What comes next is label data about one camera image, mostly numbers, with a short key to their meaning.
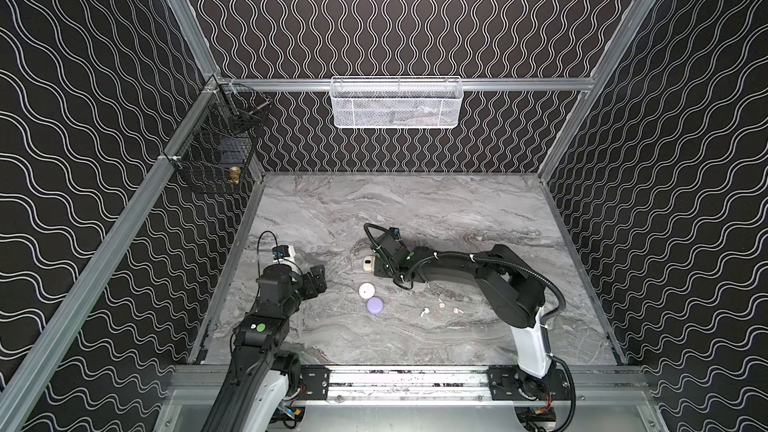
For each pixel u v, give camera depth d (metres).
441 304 0.88
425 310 0.86
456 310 0.86
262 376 0.55
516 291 0.51
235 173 0.82
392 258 0.73
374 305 0.87
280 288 0.62
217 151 0.93
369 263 0.92
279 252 0.69
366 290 0.88
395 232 0.86
